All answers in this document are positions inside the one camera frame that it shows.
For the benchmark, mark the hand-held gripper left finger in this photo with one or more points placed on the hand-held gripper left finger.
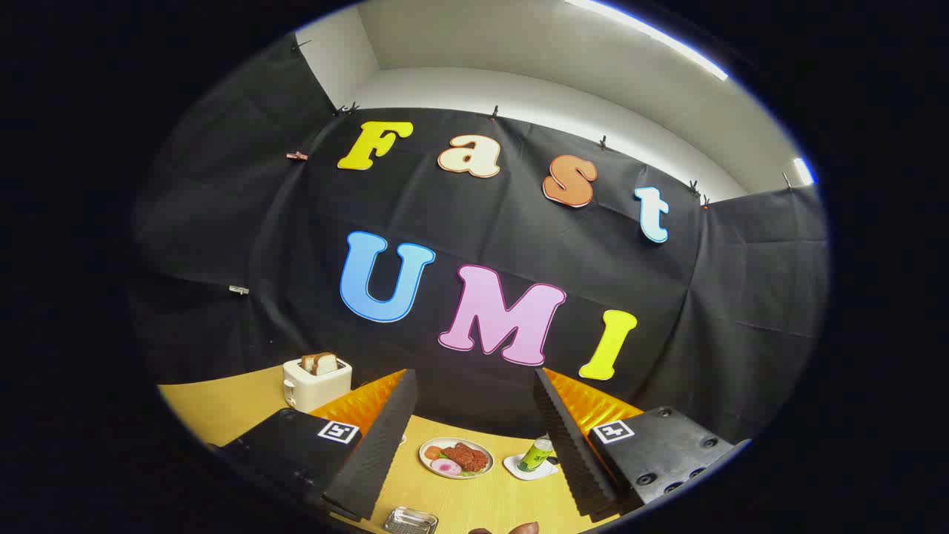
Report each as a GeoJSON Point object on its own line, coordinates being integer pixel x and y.
{"type": "Point", "coordinates": [378, 445]}

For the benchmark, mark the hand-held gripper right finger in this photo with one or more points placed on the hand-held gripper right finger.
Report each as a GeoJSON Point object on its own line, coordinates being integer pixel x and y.
{"type": "Point", "coordinates": [571, 445]}

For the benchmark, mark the green label bottle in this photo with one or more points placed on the green label bottle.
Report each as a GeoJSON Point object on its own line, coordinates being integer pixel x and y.
{"type": "Point", "coordinates": [535, 454]}

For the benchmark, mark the orange carrot slices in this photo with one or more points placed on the orange carrot slices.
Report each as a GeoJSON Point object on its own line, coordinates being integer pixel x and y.
{"type": "Point", "coordinates": [432, 452]}

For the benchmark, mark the white square coaster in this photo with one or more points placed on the white square coaster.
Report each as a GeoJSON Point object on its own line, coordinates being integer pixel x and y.
{"type": "Point", "coordinates": [513, 467]}

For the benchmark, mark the pink radish slice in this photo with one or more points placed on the pink radish slice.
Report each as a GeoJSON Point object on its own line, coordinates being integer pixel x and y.
{"type": "Point", "coordinates": [445, 466]}

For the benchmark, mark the perforated metal basket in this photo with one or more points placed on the perforated metal basket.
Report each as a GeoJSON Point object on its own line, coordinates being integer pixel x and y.
{"type": "Point", "coordinates": [410, 521]}

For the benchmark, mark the white toaster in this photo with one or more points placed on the white toaster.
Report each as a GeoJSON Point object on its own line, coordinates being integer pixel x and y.
{"type": "Point", "coordinates": [315, 389]}

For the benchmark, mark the brown meat pieces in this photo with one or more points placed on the brown meat pieces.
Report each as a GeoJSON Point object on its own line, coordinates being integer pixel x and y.
{"type": "Point", "coordinates": [468, 456]}

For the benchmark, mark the white oval food plate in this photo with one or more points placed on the white oval food plate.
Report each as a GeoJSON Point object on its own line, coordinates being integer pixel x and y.
{"type": "Point", "coordinates": [482, 470]}

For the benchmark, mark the toast bread slice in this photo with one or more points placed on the toast bread slice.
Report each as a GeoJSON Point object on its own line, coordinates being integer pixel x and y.
{"type": "Point", "coordinates": [326, 363]}
{"type": "Point", "coordinates": [307, 363]}

